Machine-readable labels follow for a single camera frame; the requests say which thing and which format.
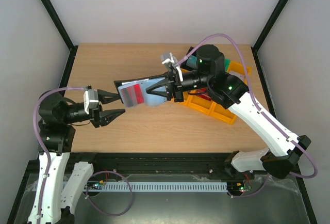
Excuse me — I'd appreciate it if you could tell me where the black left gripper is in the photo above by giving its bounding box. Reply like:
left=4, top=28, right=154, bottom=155
left=62, top=89, right=125, bottom=127

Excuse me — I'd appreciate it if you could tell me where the black leather card holder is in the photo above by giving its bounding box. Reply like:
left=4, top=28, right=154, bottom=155
left=113, top=73, right=168, bottom=108

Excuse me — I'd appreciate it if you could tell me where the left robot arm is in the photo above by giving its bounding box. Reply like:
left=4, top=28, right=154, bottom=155
left=27, top=86, right=125, bottom=223

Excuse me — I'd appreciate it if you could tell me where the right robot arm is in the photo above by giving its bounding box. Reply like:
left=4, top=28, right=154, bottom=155
left=146, top=44, right=311, bottom=179

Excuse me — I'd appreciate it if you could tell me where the red card in holder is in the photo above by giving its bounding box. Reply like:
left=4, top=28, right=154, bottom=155
left=120, top=83, right=144, bottom=107

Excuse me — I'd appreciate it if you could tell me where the red VIP card stack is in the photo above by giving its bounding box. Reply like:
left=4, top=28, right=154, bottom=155
left=196, top=89, right=211, bottom=101

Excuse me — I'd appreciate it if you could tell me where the teal card stack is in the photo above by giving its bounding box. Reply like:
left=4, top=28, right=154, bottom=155
left=186, top=55, right=197, bottom=69

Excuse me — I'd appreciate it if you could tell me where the white pink card stack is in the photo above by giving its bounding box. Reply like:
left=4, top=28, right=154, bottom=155
left=229, top=70, right=245, bottom=81

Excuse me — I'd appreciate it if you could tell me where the yellow bin front left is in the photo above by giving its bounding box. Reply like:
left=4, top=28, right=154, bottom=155
left=180, top=92, right=192, bottom=106

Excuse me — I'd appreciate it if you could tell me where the yellow bin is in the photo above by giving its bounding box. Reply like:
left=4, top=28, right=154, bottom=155
left=187, top=95, right=215, bottom=116
left=209, top=102, right=237, bottom=124
left=227, top=61, right=248, bottom=85
left=180, top=92, right=192, bottom=106

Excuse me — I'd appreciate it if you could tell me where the black bin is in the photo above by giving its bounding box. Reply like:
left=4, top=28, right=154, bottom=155
left=180, top=52, right=197, bottom=71

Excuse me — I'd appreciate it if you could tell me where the yellow bin front middle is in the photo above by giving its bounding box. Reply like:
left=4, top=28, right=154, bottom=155
left=187, top=95, right=215, bottom=116

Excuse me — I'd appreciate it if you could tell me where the yellow bin front right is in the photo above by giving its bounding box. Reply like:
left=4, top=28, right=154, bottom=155
left=209, top=102, right=237, bottom=124

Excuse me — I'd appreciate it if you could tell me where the green bin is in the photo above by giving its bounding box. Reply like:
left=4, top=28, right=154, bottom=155
left=224, top=58, right=231, bottom=72

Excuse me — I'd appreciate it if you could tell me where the yellow bin back right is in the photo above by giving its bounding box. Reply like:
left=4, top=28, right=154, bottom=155
left=227, top=61, right=248, bottom=85

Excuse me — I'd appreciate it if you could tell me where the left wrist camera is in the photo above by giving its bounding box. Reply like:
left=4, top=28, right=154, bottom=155
left=84, top=86, right=99, bottom=114

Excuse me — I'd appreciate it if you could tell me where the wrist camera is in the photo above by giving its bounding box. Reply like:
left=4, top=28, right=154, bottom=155
left=84, top=86, right=99, bottom=114
left=160, top=52, right=184, bottom=82

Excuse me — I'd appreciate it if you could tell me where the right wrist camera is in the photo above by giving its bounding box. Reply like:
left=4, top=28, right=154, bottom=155
left=160, top=52, right=184, bottom=82

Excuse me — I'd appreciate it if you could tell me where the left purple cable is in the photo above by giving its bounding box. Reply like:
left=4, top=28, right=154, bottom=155
left=32, top=86, right=91, bottom=224

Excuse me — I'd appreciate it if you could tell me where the purple cable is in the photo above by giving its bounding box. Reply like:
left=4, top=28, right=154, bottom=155
left=176, top=33, right=318, bottom=200
left=32, top=86, right=91, bottom=224

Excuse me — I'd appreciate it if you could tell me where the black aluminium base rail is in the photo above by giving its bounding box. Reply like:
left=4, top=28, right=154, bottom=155
left=28, top=152, right=300, bottom=181

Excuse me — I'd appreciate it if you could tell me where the slotted cable duct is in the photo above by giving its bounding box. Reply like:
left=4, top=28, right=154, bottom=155
left=89, top=182, right=228, bottom=193

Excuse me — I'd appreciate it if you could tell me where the left frame post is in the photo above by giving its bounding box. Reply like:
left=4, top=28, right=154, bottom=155
left=27, top=0, right=78, bottom=52

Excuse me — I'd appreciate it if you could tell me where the frame post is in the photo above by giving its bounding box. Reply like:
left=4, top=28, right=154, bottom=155
left=252, top=0, right=303, bottom=49
left=27, top=0, right=78, bottom=52

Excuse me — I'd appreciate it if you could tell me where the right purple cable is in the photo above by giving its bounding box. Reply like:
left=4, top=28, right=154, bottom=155
left=176, top=33, right=318, bottom=200

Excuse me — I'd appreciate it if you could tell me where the right frame post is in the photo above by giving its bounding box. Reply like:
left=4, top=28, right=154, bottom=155
left=252, top=0, right=303, bottom=49

